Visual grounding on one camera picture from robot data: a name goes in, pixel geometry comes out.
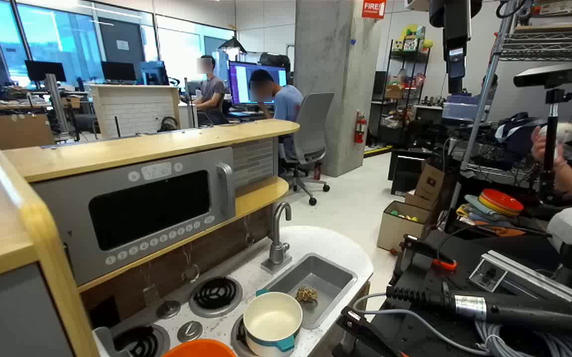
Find white pot with teal handle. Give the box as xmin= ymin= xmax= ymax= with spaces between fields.
xmin=240 ymin=290 xmax=305 ymax=357

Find bare person forearm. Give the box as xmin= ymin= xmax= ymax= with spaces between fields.
xmin=529 ymin=124 xmax=572 ymax=209

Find black coil stove burner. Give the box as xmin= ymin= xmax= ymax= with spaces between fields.
xmin=102 ymin=324 xmax=172 ymax=357
xmin=228 ymin=316 xmax=261 ymax=357
xmin=186 ymin=277 xmax=243 ymax=320

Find grey stove knob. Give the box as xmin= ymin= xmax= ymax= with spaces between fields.
xmin=154 ymin=300 xmax=182 ymax=322
xmin=176 ymin=320 xmax=204 ymax=344

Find orange toy pot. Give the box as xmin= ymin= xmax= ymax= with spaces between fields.
xmin=162 ymin=338 xmax=238 ymax=357

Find grey office chair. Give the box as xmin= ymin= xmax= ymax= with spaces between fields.
xmin=277 ymin=92 xmax=335 ymax=209

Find silver toy faucet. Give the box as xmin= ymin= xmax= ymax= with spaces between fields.
xmin=259 ymin=201 xmax=295 ymax=275

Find man in blue shirt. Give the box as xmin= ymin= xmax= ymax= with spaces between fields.
xmin=245 ymin=68 xmax=305 ymax=126

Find red fire extinguisher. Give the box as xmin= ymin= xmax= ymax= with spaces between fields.
xmin=353 ymin=110 xmax=369 ymax=148

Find monitor with purple screen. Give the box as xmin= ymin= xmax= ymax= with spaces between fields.
xmin=226 ymin=60 xmax=289 ymax=108

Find grey toy sink basin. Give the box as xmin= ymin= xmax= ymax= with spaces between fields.
xmin=255 ymin=253 xmax=357 ymax=332

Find man in grey shirt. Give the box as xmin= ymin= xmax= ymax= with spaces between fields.
xmin=192 ymin=54 xmax=230 ymax=130

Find leopard print plush toy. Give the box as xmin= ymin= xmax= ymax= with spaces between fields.
xmin=293 ymin=285 xmax=321 ymax=310

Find open cardboard box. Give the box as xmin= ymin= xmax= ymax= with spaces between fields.
xmin=375 ymin=199 xmax=436 ymax=255

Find grey concrete pillar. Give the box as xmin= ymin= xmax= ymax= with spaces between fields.
xmin=293 ymin=0 xmax=384 ymax=179

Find black headphones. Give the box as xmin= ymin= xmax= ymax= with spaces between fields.
xmin=154 ymin=116 xmax=182 ymax=136

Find black storage shelf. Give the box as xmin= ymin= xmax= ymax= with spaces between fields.
xmin=367 ymin=39 xmax=432 ymax=150

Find tall cardboard box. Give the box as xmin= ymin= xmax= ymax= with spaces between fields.
xmin=402 ymin=164 xmax=446 ymax=213

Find black pendant lamp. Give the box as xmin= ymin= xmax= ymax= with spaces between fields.
xmin=216 ymin=33 xmax=249 ymax=58

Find white desk partition panel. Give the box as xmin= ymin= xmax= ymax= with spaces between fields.
xmin=91 ymin=84 xmax=182 ymax=142

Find dark computer monitor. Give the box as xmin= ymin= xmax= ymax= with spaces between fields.
xmin=98 ymin=60 xmax=138 ymax=84
xmin=140 ymin=60 xmax=170 ymax=88
xmin=23 ymin=58 xmax=67 ymax=86

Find blue box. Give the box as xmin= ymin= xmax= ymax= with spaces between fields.
xmin=440 ymin=92 xmax=494 ymax=126

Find orange plastic plate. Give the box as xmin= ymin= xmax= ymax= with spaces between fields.
xmin=478 ymin=187 xmax=526 ymax=219

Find grey toy microwave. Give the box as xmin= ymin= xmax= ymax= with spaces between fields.
xmin=31 ymin=146 xmax=238 ymax=288

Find black hanging device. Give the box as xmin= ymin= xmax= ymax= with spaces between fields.
xmin=426 ymin=0 xmax=484 ymax=96

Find black rod with silver label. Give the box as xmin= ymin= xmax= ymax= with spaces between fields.
xmin=341 ymin=285 xmax=572 ymax=338

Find red handled tool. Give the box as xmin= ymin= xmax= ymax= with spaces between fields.
xmin=428 ymin=257 xmax=460 ymax=277

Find red wall sign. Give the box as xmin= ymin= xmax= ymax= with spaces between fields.
xmin=361 ymin=0 xmax=386 ymax=21

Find thin grey cable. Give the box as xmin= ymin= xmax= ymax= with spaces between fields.
xmin=349 ymin=294 xmax=494 ymax=357

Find aluminium rail profile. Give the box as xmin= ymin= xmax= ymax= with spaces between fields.
xmin=468 ymin=249 xmax=569 ymax=302

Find black camera stand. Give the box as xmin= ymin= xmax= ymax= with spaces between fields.
xmin=539 ymin=86 xmax=569 ymax=203

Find grey braided cable bundle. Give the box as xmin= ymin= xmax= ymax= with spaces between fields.
xmin=472 ymin=320 xmax=572 ymax=357

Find black camera bar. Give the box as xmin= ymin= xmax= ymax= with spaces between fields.
xmin=512 ymin=58 xmax=572 ymax=90

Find metal wire rack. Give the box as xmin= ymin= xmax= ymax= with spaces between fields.
xmin=448 ymin=0 xmax=572 ymax=209

